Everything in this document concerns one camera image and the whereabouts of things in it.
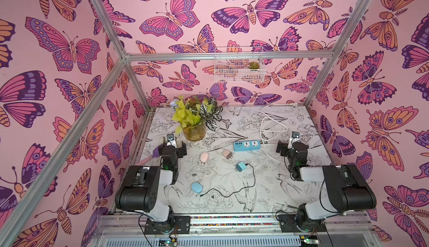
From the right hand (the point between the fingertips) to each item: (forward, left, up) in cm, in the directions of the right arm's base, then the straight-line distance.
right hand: (290, 141), depth 93 cm
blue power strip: (-1, +24, -4) cm, 24 cm away
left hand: (-1, +65, +1) cm, 65 cm away
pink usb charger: (-6, +35, -5) cm, 36 cm away
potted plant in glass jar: (+8, +53, +12) cm, 55 cm away
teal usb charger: (-13, +28, -5) cm, 31 cm away
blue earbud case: (-25, +51, -5) cm, 57 cm away
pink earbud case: (-8, +49, -7) cm, 50 cm away
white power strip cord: (+16, +3, -3) cm, 17 cm away
